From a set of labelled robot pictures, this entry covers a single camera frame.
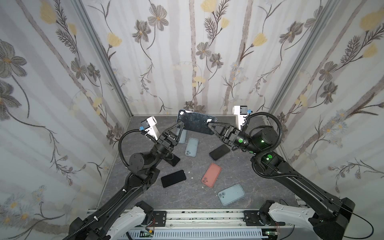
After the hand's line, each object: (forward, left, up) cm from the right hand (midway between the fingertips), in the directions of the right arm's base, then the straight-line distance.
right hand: (211, 126), depth 49 cm
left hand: (+2, +11, -1) cm, 11 cm away
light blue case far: (+29, +13, -53) cm, 62 cm away
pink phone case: (+1, -7, -49) cm, 50 cm away
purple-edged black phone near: (-2, +16, -51) cm, 54 cm away
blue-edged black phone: (+16, -13, -48) cm, 53 cm away
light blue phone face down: (-10, -17, -49) cm, 53 cm away
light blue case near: (+21, +6, -51) cm, 55 cm away
